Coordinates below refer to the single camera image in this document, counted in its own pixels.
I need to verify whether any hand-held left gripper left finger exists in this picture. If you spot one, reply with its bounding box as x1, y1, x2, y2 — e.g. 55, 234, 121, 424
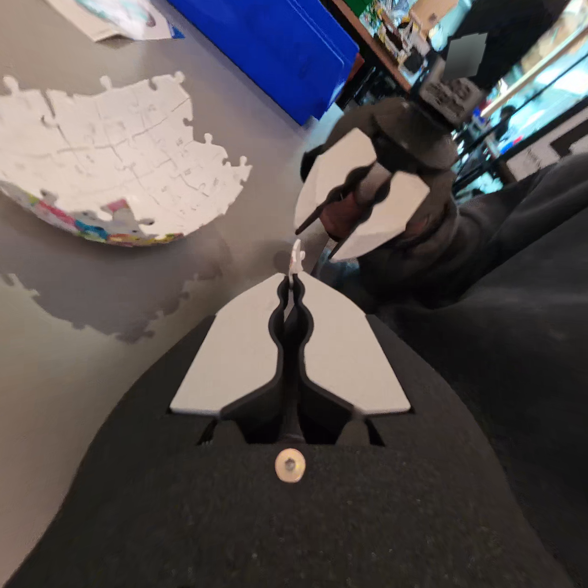
169, 273, 295, 419

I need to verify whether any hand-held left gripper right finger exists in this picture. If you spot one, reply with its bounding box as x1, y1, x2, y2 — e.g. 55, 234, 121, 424
294, 272, 412, 420

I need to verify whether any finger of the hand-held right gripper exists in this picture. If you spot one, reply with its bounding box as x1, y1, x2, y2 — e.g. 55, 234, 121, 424
294, 126, 378, 236
328, 170, 432, 263

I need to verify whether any white jigsaw puzzle piece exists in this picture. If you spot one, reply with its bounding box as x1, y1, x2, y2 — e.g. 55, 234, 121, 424
288, 239, 307, 288

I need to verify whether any partly built puzzle ball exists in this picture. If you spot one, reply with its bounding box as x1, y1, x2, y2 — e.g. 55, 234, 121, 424
0, 71, 253, 249

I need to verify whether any person's right forearm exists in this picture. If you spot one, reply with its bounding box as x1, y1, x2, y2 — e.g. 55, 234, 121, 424
358, 152, 588, 308

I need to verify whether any printed puzzle instruction sheet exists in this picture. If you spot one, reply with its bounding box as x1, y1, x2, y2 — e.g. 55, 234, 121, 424
43, 0, 187, 43

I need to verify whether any person's right hand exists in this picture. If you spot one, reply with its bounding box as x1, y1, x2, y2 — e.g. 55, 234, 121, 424
322, 190, 370, 242

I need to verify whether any cluttered wooden shelf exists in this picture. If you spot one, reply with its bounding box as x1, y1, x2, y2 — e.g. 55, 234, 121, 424
331, 0, 455, 92

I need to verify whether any white board black marking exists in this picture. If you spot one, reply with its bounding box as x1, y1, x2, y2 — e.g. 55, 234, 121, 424
505, 122, 588, 182

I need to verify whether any blue plastic bin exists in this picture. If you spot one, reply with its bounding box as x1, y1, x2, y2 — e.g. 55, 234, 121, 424
165, 0, 366, 127

